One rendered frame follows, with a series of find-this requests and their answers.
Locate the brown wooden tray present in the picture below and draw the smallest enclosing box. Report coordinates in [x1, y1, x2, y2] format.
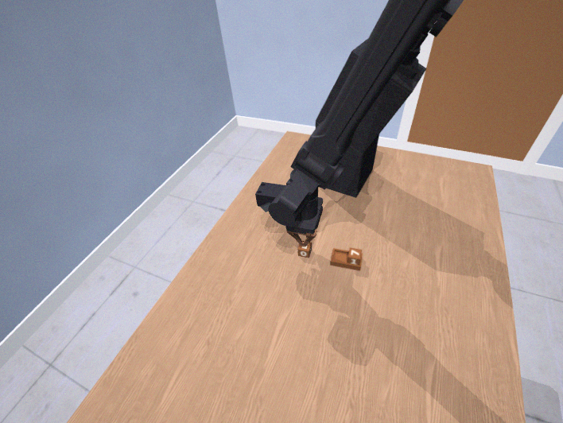
[330, 248, 363, 271]

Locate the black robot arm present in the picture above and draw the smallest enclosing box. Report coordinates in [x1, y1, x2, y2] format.
[255, 0, 463, 226]

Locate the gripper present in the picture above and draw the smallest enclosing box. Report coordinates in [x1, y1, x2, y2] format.
[285, 195, 323, 246]

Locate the brown wooden number cube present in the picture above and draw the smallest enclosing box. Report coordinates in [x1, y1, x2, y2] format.
[298, 242, 312, 258]
[348, 248, 362, 265]

